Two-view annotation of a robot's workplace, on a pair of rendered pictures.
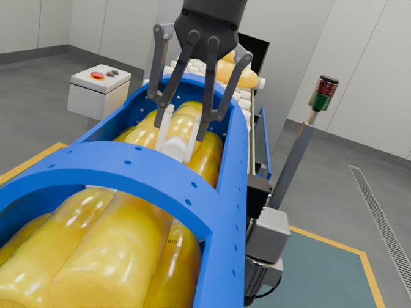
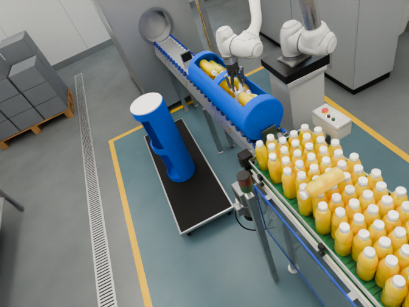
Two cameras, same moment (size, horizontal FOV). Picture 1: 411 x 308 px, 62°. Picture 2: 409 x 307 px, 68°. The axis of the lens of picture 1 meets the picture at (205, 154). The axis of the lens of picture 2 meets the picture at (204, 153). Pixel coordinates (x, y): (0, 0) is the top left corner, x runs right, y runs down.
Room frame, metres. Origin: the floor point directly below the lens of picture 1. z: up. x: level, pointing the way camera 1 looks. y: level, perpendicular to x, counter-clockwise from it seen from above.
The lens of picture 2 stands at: (1.98, -0.57, 2.32)
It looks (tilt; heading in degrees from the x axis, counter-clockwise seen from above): 44 degrees down; 171
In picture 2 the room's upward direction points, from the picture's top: 23 degrees counter-clockwise
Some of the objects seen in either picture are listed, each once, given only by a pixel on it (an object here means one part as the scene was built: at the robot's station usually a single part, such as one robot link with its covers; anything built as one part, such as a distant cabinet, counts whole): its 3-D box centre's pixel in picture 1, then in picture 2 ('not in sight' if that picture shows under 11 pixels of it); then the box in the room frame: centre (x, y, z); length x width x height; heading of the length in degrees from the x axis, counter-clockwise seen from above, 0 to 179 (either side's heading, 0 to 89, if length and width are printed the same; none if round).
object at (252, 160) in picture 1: (252, 107); (351, 275); (1.63, -0.15, 0.96); 1.60 x 0.01 x 0.03; 0
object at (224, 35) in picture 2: not in sight; (227, 41); (0.47, 0.05, 1.54); 0.13 x 0.11 x 0.16; 17
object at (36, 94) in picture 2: not in sight; (14, 91); (-3.05, -2.07, 0.59); 1.20 x 0.80 x 1.19; 86
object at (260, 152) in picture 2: not in sight; (262, 155); (0.87, -0.07, 1.00); 0.07 x 0.07 x 0.19
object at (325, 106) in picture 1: (320, 99); (246, 184); (1.13, -0.30, 1.18); 0.06 x 0.06 x 0.05
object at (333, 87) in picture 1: (326, 87); (244, 179); (1.13, -0.30, 1.23); 0.06 x 0.06 x 0.04
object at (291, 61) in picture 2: not in sight; (291, 53); (0.25, 0.61, 1.10); 0.22 x 0.18 x 0.06; 2
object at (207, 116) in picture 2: not in sight; (213, 131); (-0.30, -0.02, 0.31); 0.06 x 0.06 x 0.63; 0
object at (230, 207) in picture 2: not in sight; (183, 170); (-0.28, -0.47, 0.08); 1.50 x 0.52 x 0.15; 176
